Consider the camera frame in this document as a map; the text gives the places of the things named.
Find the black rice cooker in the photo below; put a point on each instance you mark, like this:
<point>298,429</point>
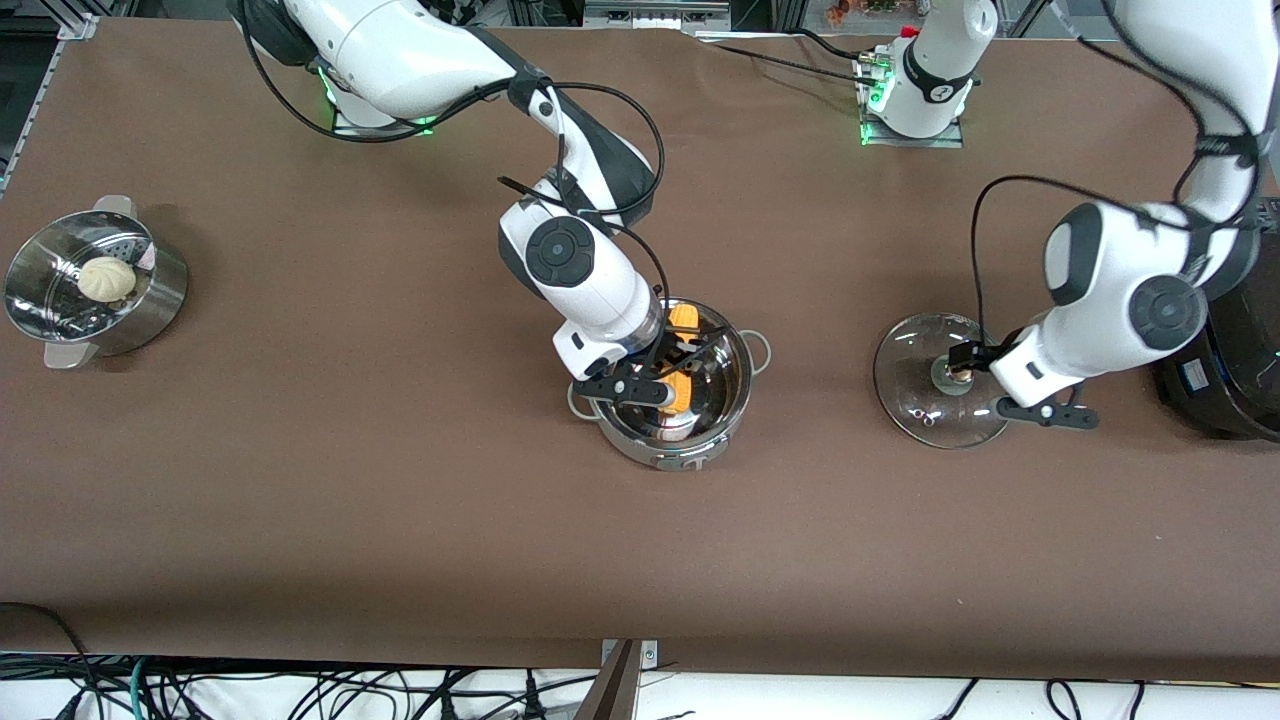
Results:
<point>1225,400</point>

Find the dark wedge-shaped bar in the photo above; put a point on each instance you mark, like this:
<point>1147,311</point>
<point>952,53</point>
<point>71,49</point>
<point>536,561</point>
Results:
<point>612,690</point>

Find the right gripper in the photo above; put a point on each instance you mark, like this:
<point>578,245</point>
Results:
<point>678,352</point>

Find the steel steamer pot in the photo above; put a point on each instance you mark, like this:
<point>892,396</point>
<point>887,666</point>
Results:
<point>150,300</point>

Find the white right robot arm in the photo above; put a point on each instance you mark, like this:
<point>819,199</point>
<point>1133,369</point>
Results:
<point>400,50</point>

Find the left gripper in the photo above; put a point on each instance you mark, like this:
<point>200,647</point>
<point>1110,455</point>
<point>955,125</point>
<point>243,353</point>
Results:
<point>968,355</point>

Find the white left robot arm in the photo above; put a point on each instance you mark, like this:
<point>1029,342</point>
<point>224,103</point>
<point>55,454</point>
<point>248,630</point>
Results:
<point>1150,290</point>

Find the yellow corn cob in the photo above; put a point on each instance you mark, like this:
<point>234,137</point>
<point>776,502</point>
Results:
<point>683,318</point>

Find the small metal edge bracket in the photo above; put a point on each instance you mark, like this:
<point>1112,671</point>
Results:
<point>648,652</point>

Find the grey metal box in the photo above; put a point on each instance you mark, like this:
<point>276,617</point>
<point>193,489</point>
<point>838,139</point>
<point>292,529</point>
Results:
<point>655,12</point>

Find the white steamed bun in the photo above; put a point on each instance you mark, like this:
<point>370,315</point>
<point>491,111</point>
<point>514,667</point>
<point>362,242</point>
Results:
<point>107,280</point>

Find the glass pot lid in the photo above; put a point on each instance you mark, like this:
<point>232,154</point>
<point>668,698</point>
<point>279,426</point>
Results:
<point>915,390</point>

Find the aluminium frame rail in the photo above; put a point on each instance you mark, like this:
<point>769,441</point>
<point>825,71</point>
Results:
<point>80,25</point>

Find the brown table cloth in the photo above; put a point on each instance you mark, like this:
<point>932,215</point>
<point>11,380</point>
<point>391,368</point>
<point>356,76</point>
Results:
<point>640,560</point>

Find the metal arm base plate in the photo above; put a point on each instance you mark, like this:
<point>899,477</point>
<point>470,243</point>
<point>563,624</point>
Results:
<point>350,128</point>
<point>940,142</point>

